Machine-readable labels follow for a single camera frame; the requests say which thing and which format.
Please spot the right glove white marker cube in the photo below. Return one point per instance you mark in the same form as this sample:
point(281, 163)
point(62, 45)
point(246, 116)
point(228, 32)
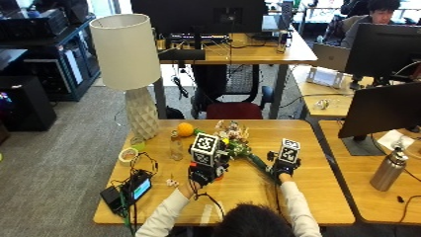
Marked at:
point(289, 151)

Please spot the orange artificial flower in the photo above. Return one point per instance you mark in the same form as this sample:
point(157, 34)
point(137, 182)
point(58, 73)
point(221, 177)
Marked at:
point(185, 129)

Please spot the white table lamp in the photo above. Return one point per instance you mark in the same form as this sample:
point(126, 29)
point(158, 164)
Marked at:
point(129, 72)

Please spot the white paper sheet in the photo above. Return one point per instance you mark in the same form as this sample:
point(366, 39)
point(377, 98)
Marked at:
point(396, 140)

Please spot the black shelf unit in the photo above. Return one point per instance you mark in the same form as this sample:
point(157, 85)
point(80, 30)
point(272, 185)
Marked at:
point(52, 62)

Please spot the silver laptop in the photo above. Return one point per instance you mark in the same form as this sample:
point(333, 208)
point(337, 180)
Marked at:
point(330, 56)

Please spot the wooden desk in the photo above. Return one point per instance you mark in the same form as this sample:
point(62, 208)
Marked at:
point(324, 95)
point(258, 51)

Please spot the stainless steel water bottle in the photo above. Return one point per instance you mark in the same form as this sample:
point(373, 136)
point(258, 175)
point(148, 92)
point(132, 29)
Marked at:
point(389, 169)

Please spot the left glove white marker cube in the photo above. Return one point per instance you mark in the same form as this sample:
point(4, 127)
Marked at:
point(204, 149)

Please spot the black power adapter box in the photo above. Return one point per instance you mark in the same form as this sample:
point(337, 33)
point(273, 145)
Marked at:
point(110, 197)

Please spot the clear plastic wrap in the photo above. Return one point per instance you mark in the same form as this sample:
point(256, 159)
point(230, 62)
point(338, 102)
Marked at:
point(322, 104)

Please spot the black computer tower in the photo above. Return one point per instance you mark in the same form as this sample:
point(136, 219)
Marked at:
point(25, 103)

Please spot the person's left hand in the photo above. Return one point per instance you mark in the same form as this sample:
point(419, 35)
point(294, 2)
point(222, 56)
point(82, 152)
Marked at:
point(202, 173)

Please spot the black computer monitor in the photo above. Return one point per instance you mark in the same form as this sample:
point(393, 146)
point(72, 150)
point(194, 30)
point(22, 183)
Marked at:
point(381, 110)
point(384, 51)
point(197, 18)

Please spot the black device with lit screen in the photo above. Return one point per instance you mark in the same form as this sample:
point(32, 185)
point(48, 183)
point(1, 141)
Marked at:
point(137, 187)

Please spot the person's right hand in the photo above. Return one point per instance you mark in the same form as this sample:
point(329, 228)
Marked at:
point(284, 168)

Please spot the glove white marker cube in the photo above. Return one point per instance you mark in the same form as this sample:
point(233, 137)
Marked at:
point(204, 149)
point(289, 151)

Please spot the artificial flower bouquet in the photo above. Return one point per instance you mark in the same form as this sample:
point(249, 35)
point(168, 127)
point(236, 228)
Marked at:
point(238, 144)

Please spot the red and black office chair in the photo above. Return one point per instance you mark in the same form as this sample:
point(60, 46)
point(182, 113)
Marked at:
point(232, 95)

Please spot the roll of tape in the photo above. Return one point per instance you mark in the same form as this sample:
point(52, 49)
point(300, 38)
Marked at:
point(128, 156)

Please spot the white framed tablet stand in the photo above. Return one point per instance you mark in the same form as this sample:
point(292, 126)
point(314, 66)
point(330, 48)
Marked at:
point(325, 77)

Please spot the small white flower piece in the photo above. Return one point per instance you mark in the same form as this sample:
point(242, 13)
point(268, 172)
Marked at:
point(172, 182)

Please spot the clear glass bottle vase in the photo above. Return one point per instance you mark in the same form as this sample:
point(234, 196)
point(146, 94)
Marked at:
point(176, 146)

